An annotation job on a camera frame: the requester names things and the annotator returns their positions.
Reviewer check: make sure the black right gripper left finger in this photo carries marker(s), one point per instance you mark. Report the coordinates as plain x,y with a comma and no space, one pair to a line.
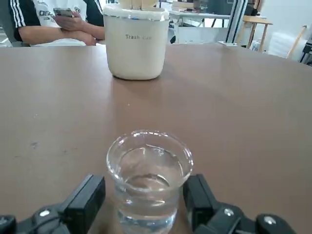
83,202

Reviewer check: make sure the wooden stool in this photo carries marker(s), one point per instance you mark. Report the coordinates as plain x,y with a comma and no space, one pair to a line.
256,20

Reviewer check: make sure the clear glass measuring cup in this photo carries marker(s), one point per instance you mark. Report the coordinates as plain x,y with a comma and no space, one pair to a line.
146,195

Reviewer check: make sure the silver smartphone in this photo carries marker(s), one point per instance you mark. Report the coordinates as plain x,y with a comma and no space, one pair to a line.
62,12

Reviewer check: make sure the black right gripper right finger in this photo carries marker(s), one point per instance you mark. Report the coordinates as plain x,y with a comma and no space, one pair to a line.
200,202

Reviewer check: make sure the aluminium frame post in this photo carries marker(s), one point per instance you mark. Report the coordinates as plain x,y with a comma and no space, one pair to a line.
235,22

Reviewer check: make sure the person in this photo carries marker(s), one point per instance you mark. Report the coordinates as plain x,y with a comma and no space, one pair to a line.
44,7

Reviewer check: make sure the cream desktop trash can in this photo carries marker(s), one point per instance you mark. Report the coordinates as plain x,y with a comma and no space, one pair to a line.
136,53

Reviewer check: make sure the white background table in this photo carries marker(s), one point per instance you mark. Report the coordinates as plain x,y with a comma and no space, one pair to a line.
195,15

